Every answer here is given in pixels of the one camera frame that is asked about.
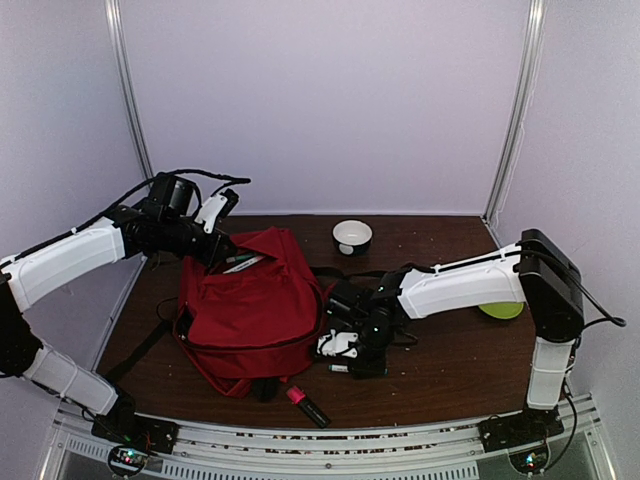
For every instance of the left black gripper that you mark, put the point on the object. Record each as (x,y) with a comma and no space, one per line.
(211,255)

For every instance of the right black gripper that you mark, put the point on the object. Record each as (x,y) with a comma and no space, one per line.
(376,368)

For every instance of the teal white marker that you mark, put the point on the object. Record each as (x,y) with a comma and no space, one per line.
(237,259)

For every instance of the white green glue stick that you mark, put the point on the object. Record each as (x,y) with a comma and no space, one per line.
(336,368)

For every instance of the pink white marker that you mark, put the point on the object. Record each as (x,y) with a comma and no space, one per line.
(243,265)

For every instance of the red backpack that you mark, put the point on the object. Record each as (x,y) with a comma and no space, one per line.
(247,332)

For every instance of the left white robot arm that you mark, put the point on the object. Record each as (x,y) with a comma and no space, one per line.
(176,212)

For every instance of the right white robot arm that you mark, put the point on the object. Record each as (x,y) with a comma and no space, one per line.
(532,272)

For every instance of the pink black highlighter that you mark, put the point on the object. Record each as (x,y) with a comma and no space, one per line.
(301,400)

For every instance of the dark blue white bowl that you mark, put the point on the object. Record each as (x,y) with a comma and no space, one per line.
(352,237)

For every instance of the green plate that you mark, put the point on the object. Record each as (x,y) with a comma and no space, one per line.
(503,310)

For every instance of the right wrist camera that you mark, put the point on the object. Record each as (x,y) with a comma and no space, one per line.
(337,344)

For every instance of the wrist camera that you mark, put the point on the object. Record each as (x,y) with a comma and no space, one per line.
(216,207)
(337,344)

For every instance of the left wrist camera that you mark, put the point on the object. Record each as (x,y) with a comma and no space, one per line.
(216,207)

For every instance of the aluminium front rail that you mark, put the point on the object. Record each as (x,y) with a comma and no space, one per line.
(449,450)

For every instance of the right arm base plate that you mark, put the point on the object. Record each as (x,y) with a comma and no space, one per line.
(517,429)

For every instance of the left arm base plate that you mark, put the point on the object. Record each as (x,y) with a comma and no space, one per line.
(146,434)

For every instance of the left aluminium corner post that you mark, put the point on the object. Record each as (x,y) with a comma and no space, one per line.
(117,36)

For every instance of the aluminium corner post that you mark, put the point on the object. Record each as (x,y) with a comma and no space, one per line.
(117,36)
(529,65)

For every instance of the right aluminium corner post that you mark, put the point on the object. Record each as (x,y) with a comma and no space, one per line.
(529,65)

